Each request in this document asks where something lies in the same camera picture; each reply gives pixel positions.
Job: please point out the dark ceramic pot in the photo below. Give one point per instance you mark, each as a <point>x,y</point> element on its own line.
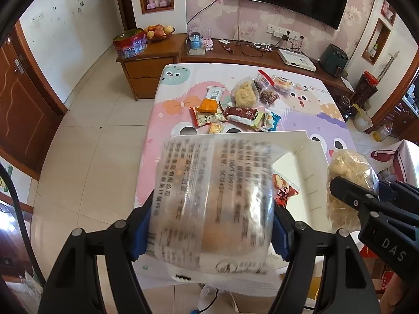
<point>346,106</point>

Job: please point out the small yellow snack packet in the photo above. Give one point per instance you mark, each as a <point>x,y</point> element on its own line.
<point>216,128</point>

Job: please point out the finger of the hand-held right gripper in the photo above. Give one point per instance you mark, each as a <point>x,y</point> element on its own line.
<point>350,194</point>
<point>386,189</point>

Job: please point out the red white box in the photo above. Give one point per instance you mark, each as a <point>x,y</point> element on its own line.
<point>402,160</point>

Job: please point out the wooden door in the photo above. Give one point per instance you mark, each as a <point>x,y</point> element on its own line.
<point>23,111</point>

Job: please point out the cartoon printed tablecloth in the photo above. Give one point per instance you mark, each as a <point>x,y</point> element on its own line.
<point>176,121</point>

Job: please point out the beige red-edged snack packet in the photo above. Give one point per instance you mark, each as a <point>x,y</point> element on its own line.
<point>208,117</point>

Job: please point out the clear plastic bottle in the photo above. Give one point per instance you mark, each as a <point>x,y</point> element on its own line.
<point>383,132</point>

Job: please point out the cardboard box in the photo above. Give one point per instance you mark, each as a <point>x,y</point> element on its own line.
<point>376,271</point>

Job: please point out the white plastic tray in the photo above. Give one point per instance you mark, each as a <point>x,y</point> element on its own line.
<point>304,170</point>

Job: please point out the green snack packet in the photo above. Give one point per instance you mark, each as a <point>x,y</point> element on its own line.
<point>259,120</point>

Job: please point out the dark red snowflake snack packet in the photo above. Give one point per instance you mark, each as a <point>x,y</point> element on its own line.
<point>242,115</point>

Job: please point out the clear bag of yellow crisps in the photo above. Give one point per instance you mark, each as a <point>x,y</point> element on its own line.
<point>245,93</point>

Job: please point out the red-zip bag of dark snacks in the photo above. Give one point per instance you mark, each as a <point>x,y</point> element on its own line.
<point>265,80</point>

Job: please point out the red orange snack packet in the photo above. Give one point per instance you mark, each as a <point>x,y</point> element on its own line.
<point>285,191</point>

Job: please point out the silver snack packet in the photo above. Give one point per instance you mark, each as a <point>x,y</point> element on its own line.
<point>267,121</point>

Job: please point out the white long snack packet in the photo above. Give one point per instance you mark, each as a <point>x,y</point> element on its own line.
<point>214,92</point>

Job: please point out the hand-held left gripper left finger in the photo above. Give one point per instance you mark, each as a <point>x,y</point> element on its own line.
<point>139,235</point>

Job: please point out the red blue tin box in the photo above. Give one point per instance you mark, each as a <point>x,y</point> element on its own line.
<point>129,44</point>

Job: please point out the wooden television cabinet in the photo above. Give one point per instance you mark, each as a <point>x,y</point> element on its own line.
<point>154,68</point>

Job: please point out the white set-top box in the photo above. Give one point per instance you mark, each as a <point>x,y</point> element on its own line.
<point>296,59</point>

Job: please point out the white plastic jug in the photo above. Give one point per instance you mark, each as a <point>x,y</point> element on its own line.
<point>361,121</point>

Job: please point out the pink toy figure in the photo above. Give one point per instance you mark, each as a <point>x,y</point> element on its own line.
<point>208,44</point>

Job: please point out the blue foil snack packet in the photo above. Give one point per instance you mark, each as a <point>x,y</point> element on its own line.
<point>276,121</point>

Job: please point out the dark green air fryer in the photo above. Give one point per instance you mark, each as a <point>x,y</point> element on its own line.
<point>333,60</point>

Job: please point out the dark red patterned bin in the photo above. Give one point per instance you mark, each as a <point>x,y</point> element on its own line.
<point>365,88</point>

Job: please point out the bowl of fruit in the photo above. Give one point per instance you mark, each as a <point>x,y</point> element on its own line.
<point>158,32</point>

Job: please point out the clear bag of pale crisps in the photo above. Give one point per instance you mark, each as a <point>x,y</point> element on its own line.
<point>347,170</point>

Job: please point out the small clear bread packet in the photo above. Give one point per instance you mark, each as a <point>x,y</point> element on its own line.
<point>283,84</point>

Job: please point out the clear bag of brown nuts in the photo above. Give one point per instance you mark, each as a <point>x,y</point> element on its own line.
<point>269,97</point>

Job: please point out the white wall socket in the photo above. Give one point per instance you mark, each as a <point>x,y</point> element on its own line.
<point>282,32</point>

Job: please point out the clear bread packet with print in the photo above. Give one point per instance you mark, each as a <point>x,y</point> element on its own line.
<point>212,202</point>

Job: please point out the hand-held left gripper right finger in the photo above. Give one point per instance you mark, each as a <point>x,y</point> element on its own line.
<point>281,238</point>

